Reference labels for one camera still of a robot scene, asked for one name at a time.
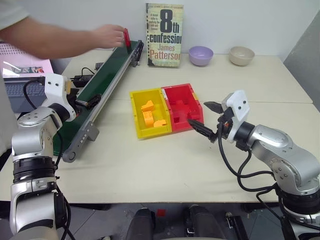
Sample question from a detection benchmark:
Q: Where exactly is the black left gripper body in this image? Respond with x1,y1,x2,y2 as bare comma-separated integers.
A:
64,81,82,112

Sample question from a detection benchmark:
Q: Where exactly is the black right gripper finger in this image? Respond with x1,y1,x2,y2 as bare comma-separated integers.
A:
203,100,225,115
187,118,218,144

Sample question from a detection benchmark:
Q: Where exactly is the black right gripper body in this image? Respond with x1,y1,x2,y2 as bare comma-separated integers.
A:
216,106,236,141

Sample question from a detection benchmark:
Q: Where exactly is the red toy block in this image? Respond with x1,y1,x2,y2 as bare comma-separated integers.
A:
187,106,201,121
122,27,132,49
173,99,191,118

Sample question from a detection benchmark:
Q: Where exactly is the green conveyor belt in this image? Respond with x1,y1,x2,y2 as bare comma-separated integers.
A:
53,39,145,164

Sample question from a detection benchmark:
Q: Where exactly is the person's bare hand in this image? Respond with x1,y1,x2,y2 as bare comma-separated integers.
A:
91,24,126,50

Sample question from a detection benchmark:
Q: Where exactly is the black power adapter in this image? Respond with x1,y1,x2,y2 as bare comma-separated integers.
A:
73,74,91,88

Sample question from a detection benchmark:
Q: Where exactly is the red plastic bin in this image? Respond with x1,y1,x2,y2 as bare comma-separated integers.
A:
161,82,205,133

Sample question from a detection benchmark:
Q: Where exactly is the yellow toy block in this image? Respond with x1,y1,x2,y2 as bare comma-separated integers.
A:
152,119,168,129
140,99,156,112
142,110,155,129

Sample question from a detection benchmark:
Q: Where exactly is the yellow plastic bin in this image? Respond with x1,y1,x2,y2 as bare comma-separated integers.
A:
128,87,174,139

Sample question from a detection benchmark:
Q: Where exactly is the purple bowl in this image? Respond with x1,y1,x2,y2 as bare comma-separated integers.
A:
188,45,214,67

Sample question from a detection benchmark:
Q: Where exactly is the grey laptop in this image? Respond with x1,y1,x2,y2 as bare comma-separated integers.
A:
3,76,48,114

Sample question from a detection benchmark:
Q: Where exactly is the beige bowl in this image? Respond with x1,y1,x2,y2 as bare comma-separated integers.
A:
229,45,256,67

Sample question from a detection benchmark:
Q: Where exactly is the dark rounded shape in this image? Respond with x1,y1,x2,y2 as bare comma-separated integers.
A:
185,204,226,240
125,207,156,240

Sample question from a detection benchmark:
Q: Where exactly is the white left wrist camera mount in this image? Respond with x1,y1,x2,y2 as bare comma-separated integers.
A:
44,73,69,106

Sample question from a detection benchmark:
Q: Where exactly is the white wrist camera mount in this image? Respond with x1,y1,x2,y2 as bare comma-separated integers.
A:
44,73,69,106
221,89,251,144

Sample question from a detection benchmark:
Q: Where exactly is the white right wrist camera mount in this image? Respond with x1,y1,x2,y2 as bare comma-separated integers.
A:
221,89,251,144

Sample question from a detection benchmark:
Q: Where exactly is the black power adapter cable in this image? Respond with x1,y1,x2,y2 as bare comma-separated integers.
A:
79,66,96,79

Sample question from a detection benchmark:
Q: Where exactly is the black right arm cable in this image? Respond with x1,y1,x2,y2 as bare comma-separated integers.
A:
216,124,285,240

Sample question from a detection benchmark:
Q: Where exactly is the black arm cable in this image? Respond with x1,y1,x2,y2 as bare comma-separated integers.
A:
216,124,285,240
23,79,76,240

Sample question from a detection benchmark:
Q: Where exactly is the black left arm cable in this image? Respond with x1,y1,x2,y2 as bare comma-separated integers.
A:
23,79,76,240

